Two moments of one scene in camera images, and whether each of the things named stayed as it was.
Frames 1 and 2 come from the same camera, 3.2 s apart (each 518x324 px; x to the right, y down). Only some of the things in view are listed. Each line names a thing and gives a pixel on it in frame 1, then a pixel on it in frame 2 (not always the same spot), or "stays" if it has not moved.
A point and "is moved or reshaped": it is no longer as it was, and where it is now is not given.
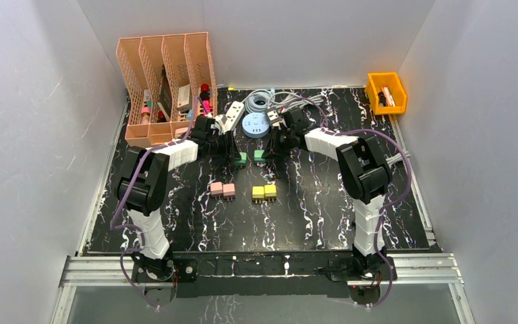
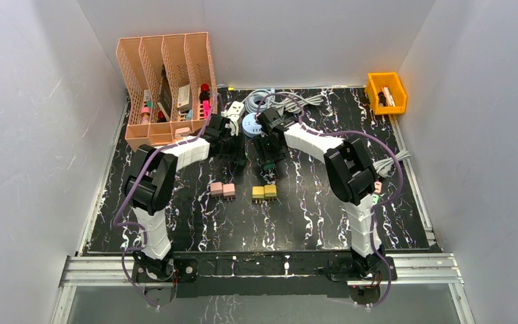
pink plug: x=228 y=190 stays
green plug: x=257 y=156 is moved or reshaped
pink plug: x=216 y=190 stays
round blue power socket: x=255 y=125 stays
